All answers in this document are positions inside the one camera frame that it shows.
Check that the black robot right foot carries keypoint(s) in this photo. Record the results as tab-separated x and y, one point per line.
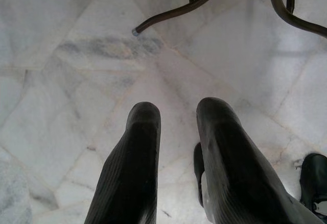
313	183

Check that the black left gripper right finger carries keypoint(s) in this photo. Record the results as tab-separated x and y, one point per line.
235	162

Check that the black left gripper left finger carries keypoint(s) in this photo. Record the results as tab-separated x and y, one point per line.
130	173

